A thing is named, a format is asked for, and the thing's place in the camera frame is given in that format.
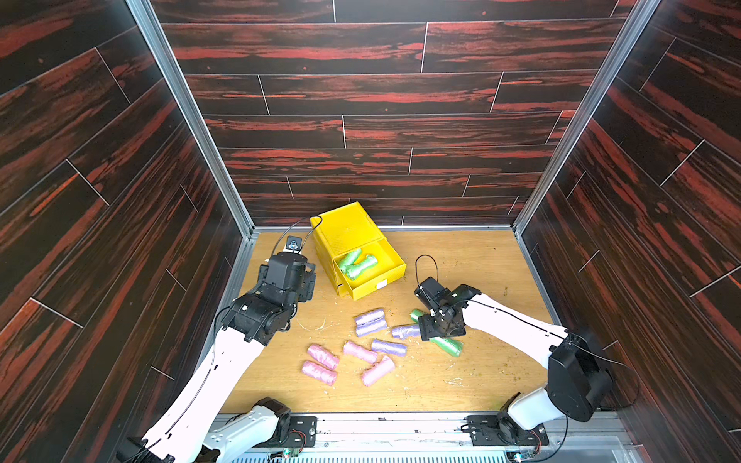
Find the yellow top drawer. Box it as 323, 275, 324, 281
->
328, 238, 407, 301

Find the purple roll upper front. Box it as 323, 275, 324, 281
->
355, 318, 388, 338

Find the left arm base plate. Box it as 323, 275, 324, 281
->
266, 415, 318, 449

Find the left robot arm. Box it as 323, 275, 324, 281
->
116, 251, 316, 462

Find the pink roll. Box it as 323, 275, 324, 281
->
301, 361, 338, 386
343, 341, 378, 365
307, 343, 340, 370
361, 356, 396, 387

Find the yellow drawer cabinet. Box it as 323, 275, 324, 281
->
311, 202, 385, 300

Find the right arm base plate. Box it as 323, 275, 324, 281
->
461, 415, 549, 448

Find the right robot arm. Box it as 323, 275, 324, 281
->
415, 277, 614, 432

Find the purple roll upper back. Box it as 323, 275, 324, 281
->
354, 309, 385, 326

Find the green roll bottom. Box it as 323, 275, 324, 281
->
345, 255, 378, 281

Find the purple roll lower centre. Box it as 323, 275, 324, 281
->
372, 340, 407, 357

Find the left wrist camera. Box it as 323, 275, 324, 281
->
284, 235, 303, 254

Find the purple roll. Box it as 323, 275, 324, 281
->
355, 318, 388, 338
354, 309, 385, 326
391, 323, 421, 340
372, 340, 407, 357

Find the pink roll lower centre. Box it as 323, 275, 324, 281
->
361, 356, 396, 387

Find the pink roll far left lower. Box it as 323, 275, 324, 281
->
301, 361, 338, 386

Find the purple roll middle right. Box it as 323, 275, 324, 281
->
391, 323, 421, 340

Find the pink roll far left upper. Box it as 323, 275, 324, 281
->
307, 343, 340, 370

